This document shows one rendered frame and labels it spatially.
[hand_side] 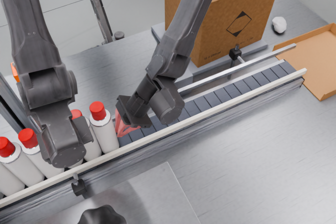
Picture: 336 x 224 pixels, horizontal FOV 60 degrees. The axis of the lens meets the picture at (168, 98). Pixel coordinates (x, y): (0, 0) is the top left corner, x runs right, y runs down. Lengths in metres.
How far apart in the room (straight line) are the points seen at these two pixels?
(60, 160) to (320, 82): 0.92
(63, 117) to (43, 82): 0.07
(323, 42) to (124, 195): 0.96
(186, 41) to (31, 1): 0.33
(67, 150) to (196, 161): 0.48
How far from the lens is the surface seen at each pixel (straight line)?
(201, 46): 0.99
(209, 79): 0.88
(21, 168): 0.77
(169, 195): 0.79
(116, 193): 0.80
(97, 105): 0.69
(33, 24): 0.47
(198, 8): 0.65
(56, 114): 0.51
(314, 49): 1.28
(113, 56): 1.14
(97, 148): 0.80
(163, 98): 0.66
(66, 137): 0.49
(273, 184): 0.90
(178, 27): 0.66
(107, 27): 1.77
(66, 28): 2.67
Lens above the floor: 1.63
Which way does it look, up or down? 54 degrees down
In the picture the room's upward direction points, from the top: straight up
